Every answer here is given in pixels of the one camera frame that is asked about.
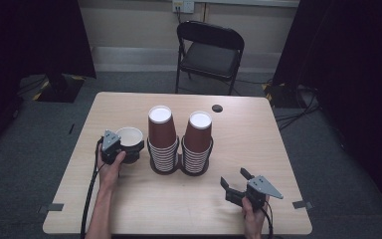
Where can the single brown paper cup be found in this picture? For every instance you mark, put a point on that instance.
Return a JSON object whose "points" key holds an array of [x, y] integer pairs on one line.
{"points": [[130, 135]]}

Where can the black folding chair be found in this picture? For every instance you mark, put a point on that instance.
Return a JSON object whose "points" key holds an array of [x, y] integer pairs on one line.
{"points": [[209, 58]]}

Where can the grey tape strip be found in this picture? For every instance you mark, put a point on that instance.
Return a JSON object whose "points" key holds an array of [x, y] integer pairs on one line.
{"points": [[51, 208], [302, 204]]}

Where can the black stand base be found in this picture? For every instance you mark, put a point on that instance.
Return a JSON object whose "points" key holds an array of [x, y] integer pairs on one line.
{"points": [[283, 96], [59, 89]]}

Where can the person's right hand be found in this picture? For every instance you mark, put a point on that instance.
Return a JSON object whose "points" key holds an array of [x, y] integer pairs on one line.
{"points": [[254, 224]]}

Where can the black curtain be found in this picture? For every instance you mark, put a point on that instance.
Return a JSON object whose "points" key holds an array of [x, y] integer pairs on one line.
{"points": [[354, 66], [30, 40]]}

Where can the white wall outlet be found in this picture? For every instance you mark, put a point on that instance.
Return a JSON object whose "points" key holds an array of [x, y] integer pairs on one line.
{"points": [[184, 6]]}

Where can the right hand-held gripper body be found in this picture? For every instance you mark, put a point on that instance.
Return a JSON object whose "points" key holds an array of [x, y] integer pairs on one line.
{"points": [[262, 187]]}

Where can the black round table grommet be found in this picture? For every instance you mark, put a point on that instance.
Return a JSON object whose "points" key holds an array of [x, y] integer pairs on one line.
{"points": [[217, 108]]}

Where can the person's left hand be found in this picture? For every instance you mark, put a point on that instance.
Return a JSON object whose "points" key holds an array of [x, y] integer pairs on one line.
{"points": [[109, 176]]}

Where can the stack of brown paper cups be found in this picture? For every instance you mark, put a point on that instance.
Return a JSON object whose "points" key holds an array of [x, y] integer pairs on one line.
{"points": [[197, 136], [161, 132]]}

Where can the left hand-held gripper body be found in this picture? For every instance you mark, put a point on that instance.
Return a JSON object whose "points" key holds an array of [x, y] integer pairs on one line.
{"points": [[110, 146]]}

